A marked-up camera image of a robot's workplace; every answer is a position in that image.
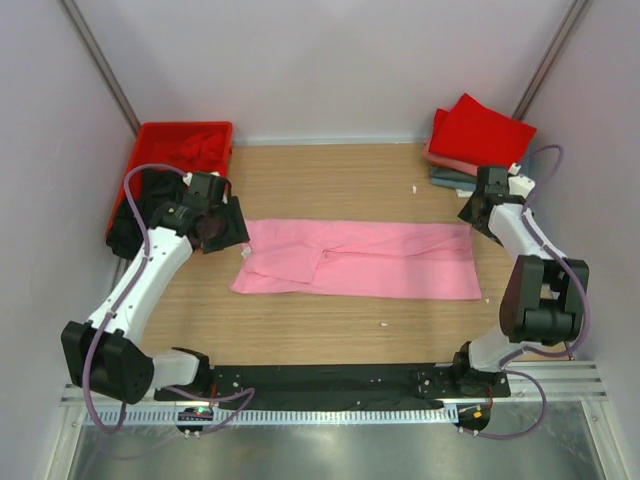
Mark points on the folded red t-shirt top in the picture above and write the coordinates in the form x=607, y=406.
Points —
x=478, y=135

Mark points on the red plastic bin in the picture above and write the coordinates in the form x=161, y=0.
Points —
x=156, y=139

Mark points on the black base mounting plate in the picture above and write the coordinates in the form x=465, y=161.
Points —
x=338, y=388

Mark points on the red crumpled t-shirt in bin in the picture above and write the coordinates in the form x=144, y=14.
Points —
x=205, y=152

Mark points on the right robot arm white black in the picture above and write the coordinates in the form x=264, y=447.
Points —
x=545, y=300

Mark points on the white slotted cable duct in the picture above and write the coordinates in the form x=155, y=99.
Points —
x=180, y=416

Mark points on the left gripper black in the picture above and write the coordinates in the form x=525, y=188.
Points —
x=236, y=232

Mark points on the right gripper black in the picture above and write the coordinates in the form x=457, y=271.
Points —
x=466, y=214

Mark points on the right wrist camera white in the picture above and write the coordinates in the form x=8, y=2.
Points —
x=519, y=184

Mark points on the aluminium frame rail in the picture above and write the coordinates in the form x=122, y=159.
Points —
x=560, y=381

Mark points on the folded salmon pink t-shirt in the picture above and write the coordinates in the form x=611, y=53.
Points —
x=446, y=162

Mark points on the black crumpled t-shirt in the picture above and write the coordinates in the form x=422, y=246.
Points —
x=156, y=187

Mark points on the folded white t-shirt bottom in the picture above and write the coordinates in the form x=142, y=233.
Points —
x=463, y=193

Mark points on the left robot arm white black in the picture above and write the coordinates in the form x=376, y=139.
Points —
x=103, y=354

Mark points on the folded grey t-shirt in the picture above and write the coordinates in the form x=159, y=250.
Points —
x=449, y=178

